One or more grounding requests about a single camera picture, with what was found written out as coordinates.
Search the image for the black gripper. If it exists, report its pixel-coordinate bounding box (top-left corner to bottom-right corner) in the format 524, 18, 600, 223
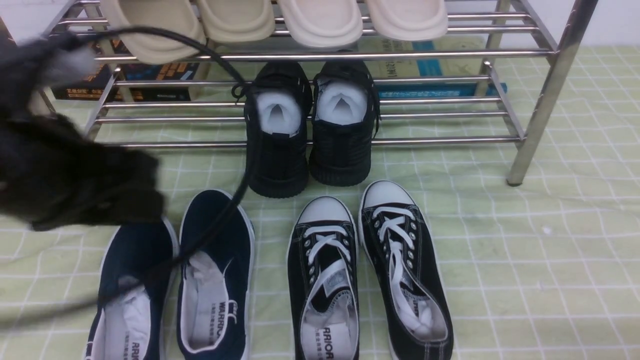
0, 34, 165, 231

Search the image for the navy slip-on shoe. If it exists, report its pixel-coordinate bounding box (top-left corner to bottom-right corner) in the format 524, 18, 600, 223
176, 189, 256, 360
83, 219, 179, 360

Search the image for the black sneaker on rack left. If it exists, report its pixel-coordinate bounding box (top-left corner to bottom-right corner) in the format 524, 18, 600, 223
231, 61, 313, 199

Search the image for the black sneaker on rack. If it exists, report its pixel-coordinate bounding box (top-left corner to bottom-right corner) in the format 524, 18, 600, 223
308, 59, 381, 187
231, 61, 313, 199

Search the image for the black sneaker on rack right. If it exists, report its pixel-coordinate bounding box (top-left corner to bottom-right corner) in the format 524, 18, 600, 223
308, 59, 381, 187

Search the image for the silver metal shoe rack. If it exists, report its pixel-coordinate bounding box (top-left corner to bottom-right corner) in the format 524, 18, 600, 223
34, 0, 596, 186

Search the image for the black orange book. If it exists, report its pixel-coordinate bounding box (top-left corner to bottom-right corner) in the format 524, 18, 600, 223
51, 63, 210, 102

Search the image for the tan slipper far left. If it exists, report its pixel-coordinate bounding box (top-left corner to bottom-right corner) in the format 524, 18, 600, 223
100, 0, 207, 65

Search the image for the tan slipper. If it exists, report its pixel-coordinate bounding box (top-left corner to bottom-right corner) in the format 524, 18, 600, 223
100, 0, 207, 65
195, 0, 275, 43

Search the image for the black canvas laced shoe left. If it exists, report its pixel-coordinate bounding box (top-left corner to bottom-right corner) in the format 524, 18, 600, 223
286, 196, 361, 360

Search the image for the black canvas laced shoe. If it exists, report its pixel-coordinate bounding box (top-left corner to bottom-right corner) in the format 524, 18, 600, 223
286, 196, 361, 360
358, 180, 454, 360

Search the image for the cream slipper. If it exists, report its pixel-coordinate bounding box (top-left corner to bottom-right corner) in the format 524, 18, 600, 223
277, 0, 364, 48
365, 0, 449, 42

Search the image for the cream slipper far right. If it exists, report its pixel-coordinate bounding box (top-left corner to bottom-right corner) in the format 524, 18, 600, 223
365, 0, 449, 42

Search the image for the black canvas laced shoe right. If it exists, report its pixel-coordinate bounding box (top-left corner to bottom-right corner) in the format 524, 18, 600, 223
358, 180, 454, 360

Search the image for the blue beige book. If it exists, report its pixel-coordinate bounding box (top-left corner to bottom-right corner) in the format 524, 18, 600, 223
355, 35, 486, 100

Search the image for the green checkered tablecloth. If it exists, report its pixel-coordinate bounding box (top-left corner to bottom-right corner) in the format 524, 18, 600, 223
1, 46, 640, 360

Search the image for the black cable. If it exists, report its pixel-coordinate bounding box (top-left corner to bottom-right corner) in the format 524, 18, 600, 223
0, 26, 261, 331

